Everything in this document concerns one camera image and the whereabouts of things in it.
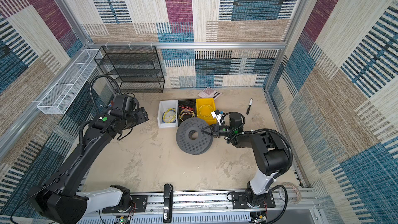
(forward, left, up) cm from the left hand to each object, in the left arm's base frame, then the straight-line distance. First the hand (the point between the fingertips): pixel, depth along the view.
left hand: (142, 113), depth 76 cm
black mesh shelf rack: (+43, +17, -6) cm, 47 cm away
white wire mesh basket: (+1, +36, +8) cm, 37 cm away
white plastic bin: (+21, -4, -20) cm, 29 cm away
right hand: (-4, -29, -13) cm, 32 cm away
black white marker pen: (+24, -63, -24) cm, 72 cm away
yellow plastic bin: (+25, -35, -21) cm, 48 cm away
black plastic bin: (+25, -22, -24) cm, 41 cm away
